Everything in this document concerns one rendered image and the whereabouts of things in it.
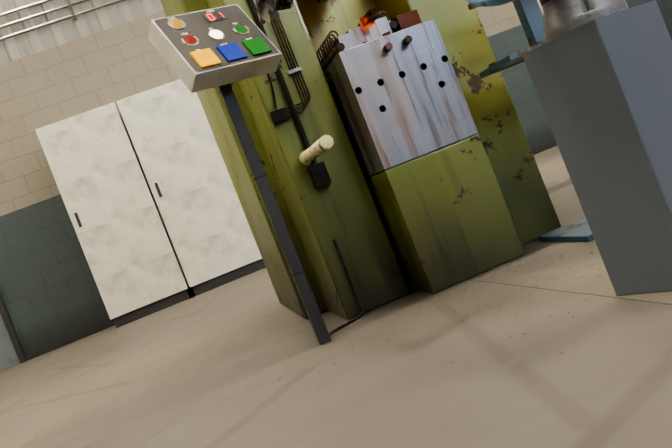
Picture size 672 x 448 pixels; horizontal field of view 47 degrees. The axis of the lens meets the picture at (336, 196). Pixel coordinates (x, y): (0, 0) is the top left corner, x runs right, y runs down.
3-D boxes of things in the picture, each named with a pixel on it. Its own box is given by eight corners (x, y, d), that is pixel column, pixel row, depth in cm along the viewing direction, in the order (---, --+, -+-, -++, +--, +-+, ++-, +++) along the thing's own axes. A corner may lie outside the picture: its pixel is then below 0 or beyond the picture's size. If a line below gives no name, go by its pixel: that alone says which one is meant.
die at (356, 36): (393, 35, 285) (385, 14, 285) (343, 53, 281) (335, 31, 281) (367, 62, 326) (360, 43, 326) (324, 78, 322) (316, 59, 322)
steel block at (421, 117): (479, 133, 282) (434, 18, 282) (384, 170, 275) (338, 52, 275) (431, 151, 337) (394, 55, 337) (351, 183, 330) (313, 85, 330)
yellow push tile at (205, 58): (222, 62, 248) (209, 47, 251) (202, 66, 243) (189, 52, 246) (221, 66, 249) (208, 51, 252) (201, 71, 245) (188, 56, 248)
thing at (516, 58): (612, 21, 270) (610, 16, 270) (510, 60, 263) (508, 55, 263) (573, 43, 299) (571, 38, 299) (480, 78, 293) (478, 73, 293)
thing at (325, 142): (337, 146, 247) (331, 131, 247) (322, 152, 246) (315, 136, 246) (315, 161, 290) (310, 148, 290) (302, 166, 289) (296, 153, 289)
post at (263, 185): (331, 340, 263) (214, 42, 263) (321, 345, 263) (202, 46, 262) (329, 339, 267) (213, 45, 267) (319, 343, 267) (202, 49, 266)
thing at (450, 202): (526, 253, 283) (479, 133, 282) (433, 294, 275) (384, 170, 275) (471, 253, 338) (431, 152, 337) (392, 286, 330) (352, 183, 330)
